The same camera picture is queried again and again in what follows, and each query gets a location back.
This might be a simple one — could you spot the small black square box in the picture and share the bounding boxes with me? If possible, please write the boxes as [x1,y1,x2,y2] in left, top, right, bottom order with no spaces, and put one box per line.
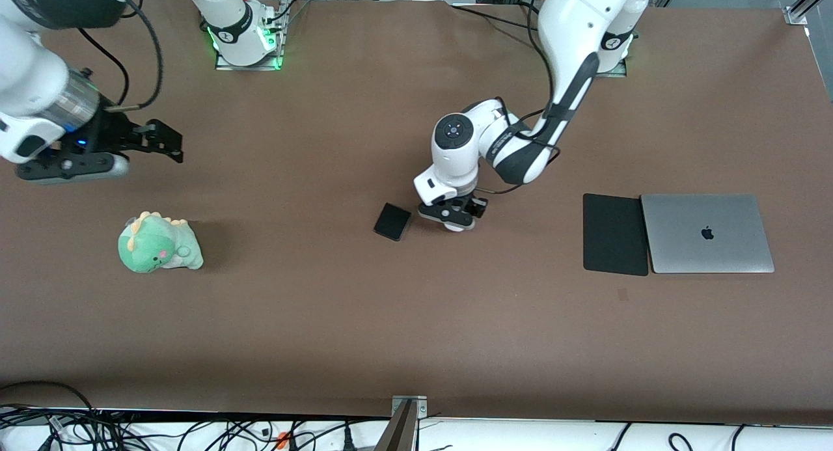
[374,202,413,242]

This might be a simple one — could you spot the black mouse pad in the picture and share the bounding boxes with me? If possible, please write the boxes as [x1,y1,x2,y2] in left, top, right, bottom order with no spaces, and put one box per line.
[582,193,650,277]

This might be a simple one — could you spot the green dinosaur plush toy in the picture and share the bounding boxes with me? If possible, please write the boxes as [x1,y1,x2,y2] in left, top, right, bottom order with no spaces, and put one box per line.
[118,211,204,274]

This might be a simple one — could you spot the silver laptop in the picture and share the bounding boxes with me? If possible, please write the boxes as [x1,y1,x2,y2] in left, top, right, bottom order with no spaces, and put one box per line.
[640,193,776,275]

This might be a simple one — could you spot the aluminium corner profile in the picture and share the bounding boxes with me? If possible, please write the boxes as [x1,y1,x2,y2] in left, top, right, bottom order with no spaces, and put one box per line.
[783,0,833,26]

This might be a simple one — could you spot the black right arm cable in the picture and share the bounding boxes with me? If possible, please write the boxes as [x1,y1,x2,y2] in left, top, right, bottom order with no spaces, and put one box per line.
[77,0,163,111]

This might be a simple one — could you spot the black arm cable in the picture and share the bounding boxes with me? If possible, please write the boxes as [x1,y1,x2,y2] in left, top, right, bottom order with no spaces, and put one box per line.
[478,0,568,195]
[77,0,163,111]

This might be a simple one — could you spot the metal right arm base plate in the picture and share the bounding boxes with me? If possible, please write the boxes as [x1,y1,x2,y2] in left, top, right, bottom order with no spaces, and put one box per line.
[215,44,284,72]

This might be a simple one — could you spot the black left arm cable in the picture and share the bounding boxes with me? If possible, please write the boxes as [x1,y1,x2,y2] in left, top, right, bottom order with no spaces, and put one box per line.
[478,0,568,195]

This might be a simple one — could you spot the black cable on table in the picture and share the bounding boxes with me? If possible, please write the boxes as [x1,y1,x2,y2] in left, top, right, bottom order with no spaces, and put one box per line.
[449,2,542,34]

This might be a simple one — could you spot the metal table edge bracket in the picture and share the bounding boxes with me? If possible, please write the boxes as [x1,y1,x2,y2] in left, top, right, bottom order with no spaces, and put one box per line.
[374,395,429,451]

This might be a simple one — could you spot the black looped floor cable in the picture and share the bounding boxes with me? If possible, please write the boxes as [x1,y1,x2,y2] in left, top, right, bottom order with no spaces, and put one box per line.
[0,381,98,416]

